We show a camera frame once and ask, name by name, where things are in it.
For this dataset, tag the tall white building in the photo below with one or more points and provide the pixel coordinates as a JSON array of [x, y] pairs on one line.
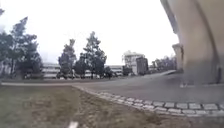
[[130, 60]]

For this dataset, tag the dark box structure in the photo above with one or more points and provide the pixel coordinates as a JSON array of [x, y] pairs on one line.
[[142, 66]]

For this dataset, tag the grey asphalt road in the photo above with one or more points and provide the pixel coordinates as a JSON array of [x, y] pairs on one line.
[[150, 88]]

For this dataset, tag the row of distant trees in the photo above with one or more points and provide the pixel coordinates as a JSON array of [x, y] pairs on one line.
[[164, 63]]

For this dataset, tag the low white building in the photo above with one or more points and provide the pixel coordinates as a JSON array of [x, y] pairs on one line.
[[50, 70]]

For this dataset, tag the grey cobblestone kerb strip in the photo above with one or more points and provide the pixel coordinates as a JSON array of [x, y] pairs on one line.
[[160, 105]]

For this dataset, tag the robot's own part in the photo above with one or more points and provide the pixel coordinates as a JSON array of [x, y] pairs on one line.
[[73, 125]]

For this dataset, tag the brownish grass ground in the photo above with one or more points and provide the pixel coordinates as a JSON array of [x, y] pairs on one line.
[[43, 106]]

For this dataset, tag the group of dark trees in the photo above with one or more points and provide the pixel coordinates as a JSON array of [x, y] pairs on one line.
[[23, 53]]

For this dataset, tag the beige concrete building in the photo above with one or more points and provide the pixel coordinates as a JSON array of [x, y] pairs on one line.
[[200, 40]]

